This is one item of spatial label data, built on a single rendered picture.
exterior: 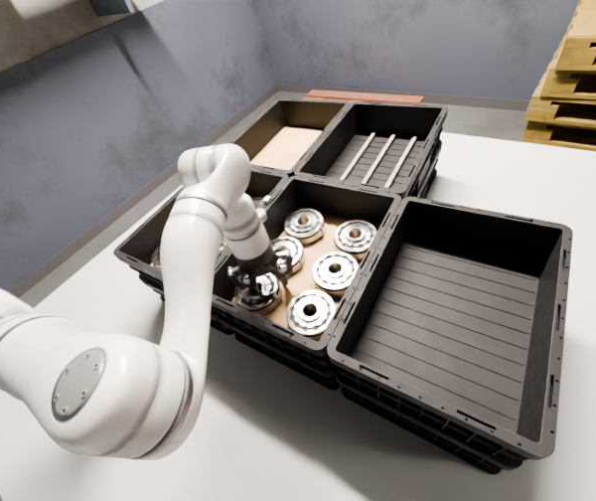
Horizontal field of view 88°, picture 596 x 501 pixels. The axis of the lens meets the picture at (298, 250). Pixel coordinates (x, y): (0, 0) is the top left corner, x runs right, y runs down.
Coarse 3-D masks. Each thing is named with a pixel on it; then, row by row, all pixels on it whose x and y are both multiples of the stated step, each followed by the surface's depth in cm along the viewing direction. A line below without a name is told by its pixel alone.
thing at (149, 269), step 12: (252, 168) 88; (180, 192) 88; (168, 204) 86; (264, 204) 77; (156, 216) 84; (144, 228) 82; (120, 252) 76; (132, 264) 73; (144, 264) 71; (156, 276) 70
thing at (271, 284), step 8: (264, 280) 70; (272, 280) 69; (272, 288) 68; (240, 296) 69; (264, 296) 67; (272, 296) 66; (240, 304) 67; (248, 304) 67; (256, 304) 66; (264, 304) 66
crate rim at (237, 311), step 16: (368, 192) 71; (384, 192) 70; (224, 256) 68; (368, 256) 60; (352, 288) 56; (224, 304) 59; (256, 320) 56; (336, 320) 52; (288, 336) 52; (304, 336) 52; (320, 352) 50
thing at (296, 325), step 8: (296, 296) 65; (304, 296) 65; (312, 296) 64; (320, 296) 64; (328, 296) 64; (288, 304) 64; (296, 304) 64; (328, 304) 63; (288, 312) 63; (296, 312) 63; (328, 312) 62; (288, 320) 62; (296, 320) 62; (320, 320) 60; (328, 320) 60; (296, 328) 60; (304, 328) 61; (312, 328) 60; (320, 328) 59
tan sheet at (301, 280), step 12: (324, 216) 84; (336, 216) 83; (336, 228) 80; (324, 240) 78; (312, 252) 76; (324, 252) 76; (312, 264) 74; (276, 276) 74; (288, 276) 73; (300, 276) 72; (312, 276) 72; (288, 288) 71; (300, 288) 70; (312, 288) 70; (288, 300) 69; (336, 300) 66; (276, 312) 67; (312, 312) 66
